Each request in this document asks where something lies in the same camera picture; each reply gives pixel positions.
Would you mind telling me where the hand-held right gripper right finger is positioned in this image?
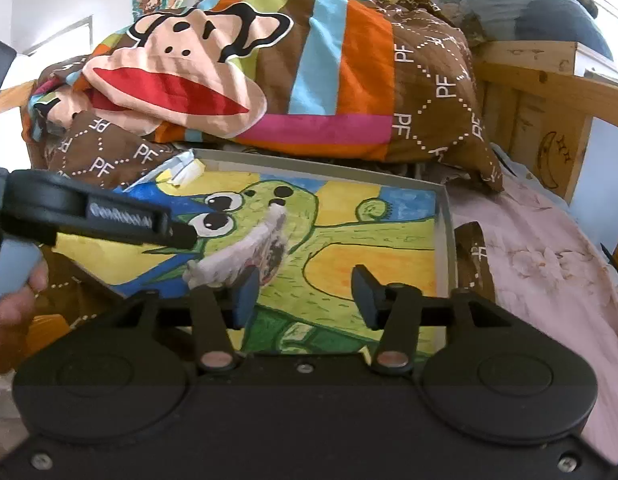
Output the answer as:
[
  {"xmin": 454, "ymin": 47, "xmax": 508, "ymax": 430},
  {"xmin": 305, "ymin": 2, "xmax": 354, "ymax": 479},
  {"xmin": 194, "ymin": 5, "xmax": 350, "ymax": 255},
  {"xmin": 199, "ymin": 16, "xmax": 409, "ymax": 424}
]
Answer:
[{"xmin": 351, "ymin": 264, "xmax": 512, "ymax": 376}]

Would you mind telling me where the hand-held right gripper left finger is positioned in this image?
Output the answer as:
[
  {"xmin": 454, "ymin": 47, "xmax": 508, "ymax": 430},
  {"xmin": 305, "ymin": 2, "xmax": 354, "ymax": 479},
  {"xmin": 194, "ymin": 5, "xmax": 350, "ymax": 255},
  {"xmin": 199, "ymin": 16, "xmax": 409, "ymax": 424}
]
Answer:
[{"xmin": 96, "ymin": 264, "xmax": 263, "ymax": 374}]

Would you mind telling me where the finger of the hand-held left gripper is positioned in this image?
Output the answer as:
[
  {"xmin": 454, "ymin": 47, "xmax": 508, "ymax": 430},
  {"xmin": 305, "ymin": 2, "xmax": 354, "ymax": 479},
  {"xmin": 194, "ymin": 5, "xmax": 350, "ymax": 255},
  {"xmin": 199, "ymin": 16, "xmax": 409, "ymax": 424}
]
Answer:
[{"xmin": 56, "ymin": 191, "xmax": 196, "ymax": 252}]

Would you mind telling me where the white fluffy cloth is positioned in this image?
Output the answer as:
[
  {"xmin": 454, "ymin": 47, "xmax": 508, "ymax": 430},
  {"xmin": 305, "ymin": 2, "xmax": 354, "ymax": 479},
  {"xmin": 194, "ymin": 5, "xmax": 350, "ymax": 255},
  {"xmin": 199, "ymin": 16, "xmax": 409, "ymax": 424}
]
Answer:
[{"xmin": 183, "ymin": 204, "xmax": 291, "ymax": 292}]

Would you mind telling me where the grey box with frog painting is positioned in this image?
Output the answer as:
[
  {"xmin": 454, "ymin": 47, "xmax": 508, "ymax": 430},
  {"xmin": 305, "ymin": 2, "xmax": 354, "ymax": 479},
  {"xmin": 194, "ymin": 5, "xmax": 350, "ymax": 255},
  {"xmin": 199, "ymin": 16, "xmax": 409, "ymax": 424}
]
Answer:
[{"xmin": 53, "ymin": 148, "xmax": 458, "ymax": 357}]

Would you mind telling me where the person's left hand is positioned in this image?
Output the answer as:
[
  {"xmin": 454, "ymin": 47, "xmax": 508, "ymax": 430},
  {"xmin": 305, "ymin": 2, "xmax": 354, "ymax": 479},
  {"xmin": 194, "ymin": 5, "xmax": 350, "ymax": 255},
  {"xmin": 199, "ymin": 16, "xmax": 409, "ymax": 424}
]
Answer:
[{"xmin": 0, "ymin": 259, "xmax": 50, "ymax": 375}]

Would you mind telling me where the white striped crumpled cloth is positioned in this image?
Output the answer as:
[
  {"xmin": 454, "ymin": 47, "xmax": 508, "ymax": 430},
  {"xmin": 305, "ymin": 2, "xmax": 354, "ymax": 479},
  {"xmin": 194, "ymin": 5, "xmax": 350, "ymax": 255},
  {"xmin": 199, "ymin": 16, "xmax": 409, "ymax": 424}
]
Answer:
[{"xmin": 158, "ymin": 152, "xmax": 206, "ymax": 187}]

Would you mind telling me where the pink bed sheet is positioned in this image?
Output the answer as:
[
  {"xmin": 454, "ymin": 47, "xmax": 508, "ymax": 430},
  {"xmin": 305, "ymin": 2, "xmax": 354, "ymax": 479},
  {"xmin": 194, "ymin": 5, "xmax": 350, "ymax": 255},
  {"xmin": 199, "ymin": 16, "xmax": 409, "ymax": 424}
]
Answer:
[{"xmin": 446, "ymin": 160, "xmax": 618, "ymax": 463}]

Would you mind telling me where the monkey print striped duvet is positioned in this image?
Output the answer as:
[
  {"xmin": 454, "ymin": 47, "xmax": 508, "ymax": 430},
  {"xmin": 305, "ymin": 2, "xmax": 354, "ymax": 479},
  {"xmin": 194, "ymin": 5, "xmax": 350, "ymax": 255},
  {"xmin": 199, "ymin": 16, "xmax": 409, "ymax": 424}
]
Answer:
[{"xmin": 20, "ymin": 0, "xmax": 506, "ymax": 322}]

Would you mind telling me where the blue grey bundled bedding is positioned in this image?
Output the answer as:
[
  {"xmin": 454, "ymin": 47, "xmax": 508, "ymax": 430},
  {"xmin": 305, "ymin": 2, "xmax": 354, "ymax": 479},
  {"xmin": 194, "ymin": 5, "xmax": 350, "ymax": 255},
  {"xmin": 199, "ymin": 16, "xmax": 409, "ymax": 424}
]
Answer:
[{"xmin": 420, "ymin": 0, "xmax": 616, "ymax": 63}]

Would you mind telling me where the white flat board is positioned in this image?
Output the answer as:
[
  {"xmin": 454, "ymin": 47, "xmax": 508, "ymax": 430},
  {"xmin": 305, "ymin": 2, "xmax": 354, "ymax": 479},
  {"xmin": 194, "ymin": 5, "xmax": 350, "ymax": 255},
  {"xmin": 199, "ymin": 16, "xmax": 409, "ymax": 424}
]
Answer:
[{"xmin": 573, "ymin": 42, "xmax": 618, "ymax": 92}]

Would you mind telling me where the white framed wall panel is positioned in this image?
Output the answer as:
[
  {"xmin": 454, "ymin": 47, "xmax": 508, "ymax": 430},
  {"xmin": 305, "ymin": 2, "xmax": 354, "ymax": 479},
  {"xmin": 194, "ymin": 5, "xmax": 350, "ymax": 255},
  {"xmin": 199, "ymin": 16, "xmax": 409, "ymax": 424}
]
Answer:
[{"xmin": 20, "ymin": 15, "xmax": 94, "ymax": 57}]

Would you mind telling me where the wooden bed frame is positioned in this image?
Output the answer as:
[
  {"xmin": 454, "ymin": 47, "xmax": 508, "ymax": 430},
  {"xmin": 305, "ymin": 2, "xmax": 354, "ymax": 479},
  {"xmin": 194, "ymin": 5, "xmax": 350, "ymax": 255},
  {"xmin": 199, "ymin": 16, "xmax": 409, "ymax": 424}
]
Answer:
[{"xmin": 0, "ymin": 40, "xmax": 618, "ymax": 207}]

